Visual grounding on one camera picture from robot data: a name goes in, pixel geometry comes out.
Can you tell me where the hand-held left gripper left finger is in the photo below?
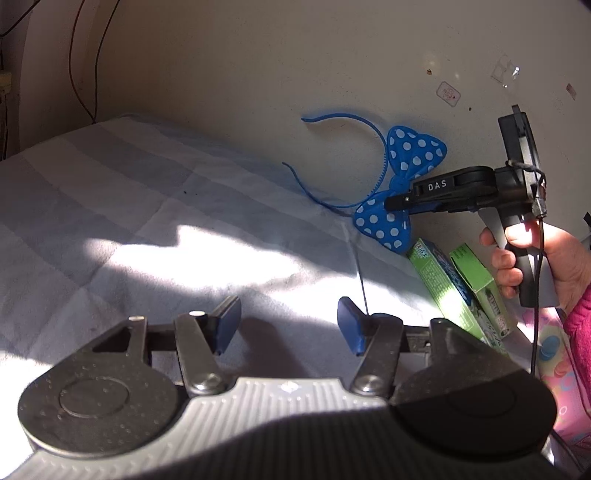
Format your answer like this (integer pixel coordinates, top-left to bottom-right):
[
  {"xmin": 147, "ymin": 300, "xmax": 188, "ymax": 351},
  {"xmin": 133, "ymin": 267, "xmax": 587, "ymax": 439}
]
[{"xmin": 92, "ymin": 295, "xmax": 243, "ymax": 397}]

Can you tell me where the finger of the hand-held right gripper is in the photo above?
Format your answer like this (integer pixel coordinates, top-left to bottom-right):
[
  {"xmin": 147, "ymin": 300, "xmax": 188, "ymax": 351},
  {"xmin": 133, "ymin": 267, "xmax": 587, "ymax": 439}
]
[{"xmin": 384, "ymin": 193, "xmax": 465, "ymax": 217}]

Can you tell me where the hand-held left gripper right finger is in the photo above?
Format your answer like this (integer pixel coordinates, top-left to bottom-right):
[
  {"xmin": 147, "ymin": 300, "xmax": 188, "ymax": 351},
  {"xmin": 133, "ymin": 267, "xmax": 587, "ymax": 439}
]
[{"xmin": 337, "ymin": 296, "xmax": 479, "ymax": 396}]

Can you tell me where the blue polka dot bow headband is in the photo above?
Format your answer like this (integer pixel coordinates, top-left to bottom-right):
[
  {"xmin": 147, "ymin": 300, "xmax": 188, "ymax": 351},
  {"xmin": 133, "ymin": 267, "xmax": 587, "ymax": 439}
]
[{"xmin": 283, "ymin": 112, "xmax": 448, "ymax": 252}]

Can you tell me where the pink metal tin box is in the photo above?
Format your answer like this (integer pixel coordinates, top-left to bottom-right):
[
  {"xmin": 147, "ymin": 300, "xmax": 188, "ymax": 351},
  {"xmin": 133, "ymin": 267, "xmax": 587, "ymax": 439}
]
[{"xmin": 515, "ymin": 307, "xmax": 591, "ymax": 446}]

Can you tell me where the person's right hand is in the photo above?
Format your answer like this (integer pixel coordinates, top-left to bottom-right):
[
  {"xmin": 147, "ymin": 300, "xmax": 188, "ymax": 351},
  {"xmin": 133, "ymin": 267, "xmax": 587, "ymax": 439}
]
[{"xmin": 479, "ymin": 219, "xmax": 591, "ymax": 315}]

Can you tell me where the green toothpaste box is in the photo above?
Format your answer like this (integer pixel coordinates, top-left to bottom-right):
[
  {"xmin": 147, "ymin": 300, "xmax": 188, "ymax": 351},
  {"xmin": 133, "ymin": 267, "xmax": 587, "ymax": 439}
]
[
  {"xmin": 449, "ymin": 244, "xmax": 514, "ymax": 340},
  {"xmin": 406, "ymin": 237, "xmax": 509, "ymax": 356}
]

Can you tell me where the striped bed sheet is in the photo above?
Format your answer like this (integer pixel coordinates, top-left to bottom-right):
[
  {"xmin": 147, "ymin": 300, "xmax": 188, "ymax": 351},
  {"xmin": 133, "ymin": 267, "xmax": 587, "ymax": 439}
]
[{"xmin": 0, "ymin": 114, "xmax": 522, "ymax": 467}]

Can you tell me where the dark shelf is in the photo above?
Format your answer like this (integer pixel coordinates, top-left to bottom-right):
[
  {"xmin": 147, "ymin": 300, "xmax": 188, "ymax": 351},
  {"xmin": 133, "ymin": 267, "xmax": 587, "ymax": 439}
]
[{"xmin": 0, "ymin": 0, "xmax": 24, "ymax": 160}]

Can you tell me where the pink outlined wall sticker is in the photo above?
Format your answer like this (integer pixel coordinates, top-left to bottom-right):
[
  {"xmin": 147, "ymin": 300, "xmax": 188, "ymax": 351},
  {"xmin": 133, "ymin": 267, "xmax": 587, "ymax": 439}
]
[{"xmin": 436, "ymin": 82, "xmax": 462, "ymax": 108}]

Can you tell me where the clear wall sticker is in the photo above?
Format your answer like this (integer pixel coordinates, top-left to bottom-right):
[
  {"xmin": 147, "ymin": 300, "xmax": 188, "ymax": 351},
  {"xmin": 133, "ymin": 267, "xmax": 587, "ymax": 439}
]
[{"xmin": 492, "ymin": 55, "xmax": 522, "ymax": 88}]

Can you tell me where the dark wall cable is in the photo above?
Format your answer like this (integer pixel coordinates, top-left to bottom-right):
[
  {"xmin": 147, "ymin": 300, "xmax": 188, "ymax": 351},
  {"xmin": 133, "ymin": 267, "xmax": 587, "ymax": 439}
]
[{"xmin": 68, "ymin": 0, "xmax": 118, "ymax": 124}]

